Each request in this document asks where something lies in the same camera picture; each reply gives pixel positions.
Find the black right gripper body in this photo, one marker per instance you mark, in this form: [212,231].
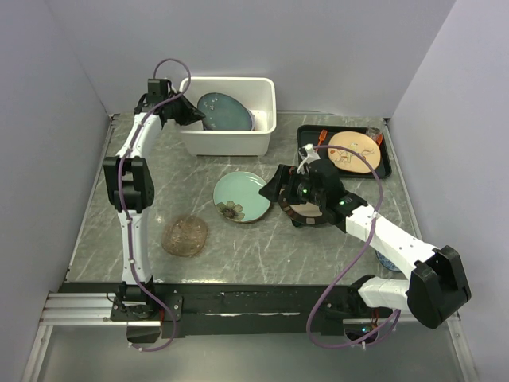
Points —
[301,189]

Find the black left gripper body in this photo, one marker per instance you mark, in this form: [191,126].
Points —
[176,110]

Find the dark blue brown-rimmed plate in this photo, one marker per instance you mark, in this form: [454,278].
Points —
[224,113]

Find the black plate with colored squares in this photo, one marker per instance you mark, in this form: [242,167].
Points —
[309,213]

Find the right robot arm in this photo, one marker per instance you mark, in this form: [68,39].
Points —
[434,285]

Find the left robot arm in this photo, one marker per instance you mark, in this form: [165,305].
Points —
[130,188]

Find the white plastic bin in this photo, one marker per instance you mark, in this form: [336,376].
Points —
[256,94]

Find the mint green flower plate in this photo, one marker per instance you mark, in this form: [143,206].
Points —
[236,197]

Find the orange plastic fork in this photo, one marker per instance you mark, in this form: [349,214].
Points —
[322,137]

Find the clear glass cup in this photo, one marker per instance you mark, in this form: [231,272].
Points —
[371,132]

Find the blue patterned small plate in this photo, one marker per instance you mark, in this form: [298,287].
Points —
[385,262]

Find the pink glass dish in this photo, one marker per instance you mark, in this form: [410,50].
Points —
[185,236]

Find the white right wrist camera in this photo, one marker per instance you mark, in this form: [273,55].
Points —
[308,154]

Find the aluminium frame rail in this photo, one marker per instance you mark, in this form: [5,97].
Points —
[62,309]

